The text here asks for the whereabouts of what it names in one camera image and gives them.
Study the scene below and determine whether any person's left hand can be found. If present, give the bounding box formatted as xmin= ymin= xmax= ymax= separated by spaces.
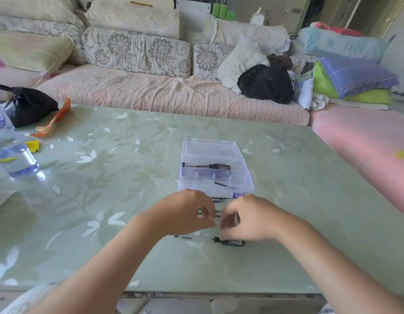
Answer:
xmin=136 ymin=189 xmax=217 ymax=239

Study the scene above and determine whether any brown garment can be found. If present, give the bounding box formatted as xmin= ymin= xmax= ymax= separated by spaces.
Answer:
xmin=267 ymin=54 xmax=293 ymax=70

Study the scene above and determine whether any black plastic bag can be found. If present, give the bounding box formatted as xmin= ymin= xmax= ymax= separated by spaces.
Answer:
xmin=0 ymin=83 xmax=60 ymax=129

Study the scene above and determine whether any pale pink sofa seat cover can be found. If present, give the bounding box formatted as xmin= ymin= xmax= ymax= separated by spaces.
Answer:
xmin=0 ymin=66 xmax=42 ymax=102

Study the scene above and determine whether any grey table frame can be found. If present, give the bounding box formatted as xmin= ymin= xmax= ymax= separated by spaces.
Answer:
xmin=120 ymin=292 xmax=327 ymax=314

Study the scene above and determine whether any white textured pillow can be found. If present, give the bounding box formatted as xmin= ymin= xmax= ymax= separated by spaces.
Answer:
xmin=217 ymin=39 xmax=270 ymax=94

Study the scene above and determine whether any white towel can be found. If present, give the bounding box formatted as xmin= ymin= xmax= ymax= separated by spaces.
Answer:
xmin=311 ymin=92 xmax=329 ymax=112

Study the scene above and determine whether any pale yellow pillow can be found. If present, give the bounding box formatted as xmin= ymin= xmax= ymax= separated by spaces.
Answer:
xmin=0 ymin=31 xmax=74 ymax=73

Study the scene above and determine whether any cream sofa bolster cushion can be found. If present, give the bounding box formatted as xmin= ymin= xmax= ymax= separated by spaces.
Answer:
xmin=203 ymin=16 xmax=291 ymax=56
xmin=0 ymin=0 xmax=85 ymax=27
xmin=85 ymin=0 xmax=181 ymax=40

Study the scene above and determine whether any person's right hand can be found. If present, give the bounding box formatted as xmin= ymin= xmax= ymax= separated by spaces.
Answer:
xmin=219 ymin=194 xmax=315 ymax=242

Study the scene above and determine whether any white tissue pack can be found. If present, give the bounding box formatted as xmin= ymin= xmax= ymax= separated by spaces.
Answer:
xmin=250 ymin=7 xmax=265 ymax=26

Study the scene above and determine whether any orange snack wrapper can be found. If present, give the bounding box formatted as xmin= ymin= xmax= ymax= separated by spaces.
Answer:
xmin=31 ymin=97 xmax=72 ymax=138

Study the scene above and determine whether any salmon pink sofa seat cover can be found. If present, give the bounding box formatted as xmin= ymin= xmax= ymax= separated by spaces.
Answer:
xmin=310 ymin=102 xmax=404 ymax=219

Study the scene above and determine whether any person's left forearm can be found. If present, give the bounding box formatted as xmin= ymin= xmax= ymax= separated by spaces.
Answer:
xmin=27 ymin=218 xmax=165 ymax=314

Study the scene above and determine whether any clear water bottle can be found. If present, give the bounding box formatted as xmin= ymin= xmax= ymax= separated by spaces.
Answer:
xmin=0 ymin=94 xmax=41 ymax=179

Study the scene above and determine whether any pink quilted sofa seat cover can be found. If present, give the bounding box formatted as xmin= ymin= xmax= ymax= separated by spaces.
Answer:
xmin=35 ymin=64 xmax=310 ymax=126

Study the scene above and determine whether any person's right forearm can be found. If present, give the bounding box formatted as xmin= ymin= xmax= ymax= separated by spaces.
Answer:
xmin=277 ymin=222 xmax=404 ymax=314

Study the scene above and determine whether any clear plastic storage box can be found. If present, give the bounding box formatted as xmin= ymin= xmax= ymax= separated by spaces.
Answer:
xmin=178 ymin=137 xmax=256 ymax=199

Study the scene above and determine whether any floral sofa back cushion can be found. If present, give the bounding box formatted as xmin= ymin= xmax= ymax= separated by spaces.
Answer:
xmin=0 ymin=14 xmax=86 ymax=65
xmin=192 ymin=42 xmax=235 ymax=82
xmin=290 ymin=54 xmax=320 ymax=74
xmin=82 ymin=27 xmax=193 ymax=78

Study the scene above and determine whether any black clothing bundle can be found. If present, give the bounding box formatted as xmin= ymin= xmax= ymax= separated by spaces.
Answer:
xmin=237 ymin=63 xmax=296 ymax=104

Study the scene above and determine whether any white and blue cloth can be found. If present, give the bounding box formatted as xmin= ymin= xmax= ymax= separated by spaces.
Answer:
xmin=288 ymin=71 xmax=315 ymax=111

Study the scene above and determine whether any white cabinet with black frame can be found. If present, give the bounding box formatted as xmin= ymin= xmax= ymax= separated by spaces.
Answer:
xmin=174 ymin=0 xmax=212 ymax=31

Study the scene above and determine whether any light blue bolster pillow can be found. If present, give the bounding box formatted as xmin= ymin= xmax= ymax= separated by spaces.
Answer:
xmin=297 ymin=26 xmax=389 ymax=62

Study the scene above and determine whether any white paper bag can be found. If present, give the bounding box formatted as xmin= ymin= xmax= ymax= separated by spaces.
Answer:
xmin=0 ymin=189 xmax=16 ymax=213

